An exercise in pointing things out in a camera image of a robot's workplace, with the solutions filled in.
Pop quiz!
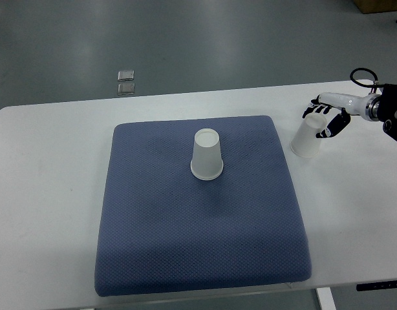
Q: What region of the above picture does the lower metal floor plate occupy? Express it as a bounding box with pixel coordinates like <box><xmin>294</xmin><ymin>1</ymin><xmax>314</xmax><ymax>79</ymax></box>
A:
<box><xmin>117</xmin><ymin>82</ymin><xmax>135</xmax><ymax>96</ymax></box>

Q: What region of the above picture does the black table control panel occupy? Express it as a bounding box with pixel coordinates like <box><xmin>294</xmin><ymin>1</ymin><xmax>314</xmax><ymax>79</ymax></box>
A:
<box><xmin>356</xmin><ymin>280</ymin><xmax>397</xmax><ymax>292</ymax></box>

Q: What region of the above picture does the upper metal floor plate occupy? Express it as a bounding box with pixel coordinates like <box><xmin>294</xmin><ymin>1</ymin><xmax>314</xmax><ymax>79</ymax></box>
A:
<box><xmin>117</xmin><ymin>70</ymin><xmax>134</xmax><ymax>81</ymax></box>

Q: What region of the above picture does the blue mesh cushion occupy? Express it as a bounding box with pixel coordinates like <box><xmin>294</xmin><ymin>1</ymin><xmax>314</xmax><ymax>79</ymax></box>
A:
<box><xmin>94</xmin><ymin>116</ymin><xmax>312</xmax><ymax>296</ymax></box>

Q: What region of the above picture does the brown cardboard box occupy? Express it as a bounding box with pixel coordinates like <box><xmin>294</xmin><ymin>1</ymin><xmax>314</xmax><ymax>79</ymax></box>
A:
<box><xmin>353</xmin><ymin>0</ymin><xmax>397</xmax><ymax>14</ymax></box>

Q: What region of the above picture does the white table leg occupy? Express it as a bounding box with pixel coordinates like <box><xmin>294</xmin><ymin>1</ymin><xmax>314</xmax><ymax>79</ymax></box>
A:
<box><xmin>316</xmin><ymin>287</ymin><xmax>336</xmax><ymax>310</ymax></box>

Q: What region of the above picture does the white paper cup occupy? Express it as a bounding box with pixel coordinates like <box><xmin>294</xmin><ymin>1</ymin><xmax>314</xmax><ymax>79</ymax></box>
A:
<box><xmin>190</xmin><ymin>129</ymin><xmax>224</xmax><ymax>181</ymax></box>
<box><xmin>290</xmin><ymin>113</ymin><xmax>327</xmax><ymax>158</ymax></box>

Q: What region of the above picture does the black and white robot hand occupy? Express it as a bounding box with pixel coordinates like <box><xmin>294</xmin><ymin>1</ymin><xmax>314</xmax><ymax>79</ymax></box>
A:
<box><xmin>302</xmin><ymin>92</ymin><xmax>373</xmax><ymax>139</ymax></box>

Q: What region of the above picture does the metal floor plate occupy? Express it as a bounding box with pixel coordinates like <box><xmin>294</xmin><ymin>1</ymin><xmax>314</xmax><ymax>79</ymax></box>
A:
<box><xmin>117</xmin><ymin>82</ymin><xmax>135</xmax><ymax>96</ymax></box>
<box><xmin>117</xmin><ymin>70</ymin><xmax>134</xmax><ymax>81</ymax></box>

